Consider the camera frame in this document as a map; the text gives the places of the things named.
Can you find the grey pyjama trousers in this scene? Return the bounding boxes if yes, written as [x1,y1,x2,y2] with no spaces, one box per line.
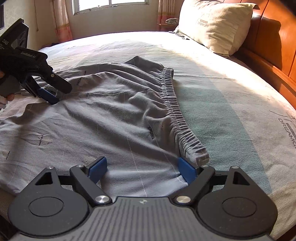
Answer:
[1,56,209,197]

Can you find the person left hand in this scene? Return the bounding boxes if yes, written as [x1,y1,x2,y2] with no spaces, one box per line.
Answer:
[1,71,15,105]

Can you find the pink striped left curtain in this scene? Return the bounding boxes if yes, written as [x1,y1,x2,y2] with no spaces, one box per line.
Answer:
[51,0,73,43]

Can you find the pink striped curtain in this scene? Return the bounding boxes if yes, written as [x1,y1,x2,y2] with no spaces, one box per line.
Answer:
[157,0,176,31]
[51,0,73,43]

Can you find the window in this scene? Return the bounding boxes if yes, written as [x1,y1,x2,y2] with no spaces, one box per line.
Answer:
[72,0,149,15]

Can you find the wooden nightstand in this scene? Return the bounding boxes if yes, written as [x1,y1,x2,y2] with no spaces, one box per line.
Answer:
[158,23,178,32]

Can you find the grey object on nightstand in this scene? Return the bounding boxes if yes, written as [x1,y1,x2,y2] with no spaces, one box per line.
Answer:
[166,18,179,25]

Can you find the pink striped right curtain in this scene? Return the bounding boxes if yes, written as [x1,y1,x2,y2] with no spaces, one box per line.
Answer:
[157,0,176,31]

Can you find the orange wooden headboard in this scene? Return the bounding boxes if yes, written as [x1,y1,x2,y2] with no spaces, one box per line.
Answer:
[235,1,295,106]

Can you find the beige pillow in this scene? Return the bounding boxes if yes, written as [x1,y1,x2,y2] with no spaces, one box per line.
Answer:
[176,1,259,57]

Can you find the black wall television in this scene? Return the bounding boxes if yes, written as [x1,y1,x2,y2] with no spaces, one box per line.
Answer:
[0,4,4,29]

